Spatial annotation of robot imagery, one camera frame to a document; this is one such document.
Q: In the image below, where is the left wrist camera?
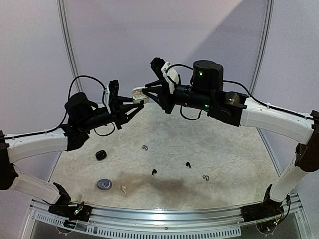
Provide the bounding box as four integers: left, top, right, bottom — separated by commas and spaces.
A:
103, 83, 119, 113

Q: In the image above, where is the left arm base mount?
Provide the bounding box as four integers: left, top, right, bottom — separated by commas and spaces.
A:
48, 199, 93, 222

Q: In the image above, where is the blue grey charging case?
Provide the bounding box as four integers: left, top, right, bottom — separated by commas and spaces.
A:
97, 179, 112, 191

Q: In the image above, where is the black earbud charging case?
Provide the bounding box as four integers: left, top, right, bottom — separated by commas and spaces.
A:
95, 150, 107, 161

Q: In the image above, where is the aluminium frame post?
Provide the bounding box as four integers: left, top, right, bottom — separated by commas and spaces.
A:
56, 0, 78, 78
249, 0, 274, 94

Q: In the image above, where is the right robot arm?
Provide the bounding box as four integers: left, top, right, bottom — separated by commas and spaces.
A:
142, 57, 319, 217

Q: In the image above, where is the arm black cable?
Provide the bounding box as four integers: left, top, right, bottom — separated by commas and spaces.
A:
68, 75, 108, 100
166, 63, 315, 120

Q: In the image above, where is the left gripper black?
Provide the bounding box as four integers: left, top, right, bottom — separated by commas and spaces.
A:
80, 96, 144, 131

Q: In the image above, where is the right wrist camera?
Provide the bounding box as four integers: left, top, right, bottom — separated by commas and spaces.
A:
161, 61, 180, 94

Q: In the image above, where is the left aluminium frame post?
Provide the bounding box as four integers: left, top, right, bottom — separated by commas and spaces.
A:
56, 0, 78, 78

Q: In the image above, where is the white earbud charging case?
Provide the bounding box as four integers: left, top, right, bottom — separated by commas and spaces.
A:
131, 87, 149, 104

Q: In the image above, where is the right aluminium frame post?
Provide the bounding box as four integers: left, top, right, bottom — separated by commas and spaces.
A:
249, 0, 274, 94

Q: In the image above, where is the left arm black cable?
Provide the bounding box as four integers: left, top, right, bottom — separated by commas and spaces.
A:
68, 75, 108, 100

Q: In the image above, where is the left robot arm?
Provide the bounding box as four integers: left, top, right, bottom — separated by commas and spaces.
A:
0, 80, 149, 216

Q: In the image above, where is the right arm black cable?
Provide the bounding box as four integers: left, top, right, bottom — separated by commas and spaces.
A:
166, 63, 315, 120

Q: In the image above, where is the silver earbud pair right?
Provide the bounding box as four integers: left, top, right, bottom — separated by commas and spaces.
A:
202, 175, 210, 182

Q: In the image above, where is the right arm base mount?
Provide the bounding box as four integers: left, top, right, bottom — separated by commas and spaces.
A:
240, 199, 284, 222

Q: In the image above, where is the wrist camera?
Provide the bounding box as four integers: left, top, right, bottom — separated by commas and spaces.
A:
161, 61, 180, 94
103, 83, 119, 113

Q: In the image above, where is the aluminium front rail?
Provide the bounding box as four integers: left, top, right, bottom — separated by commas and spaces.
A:
21, 193, 312, 239

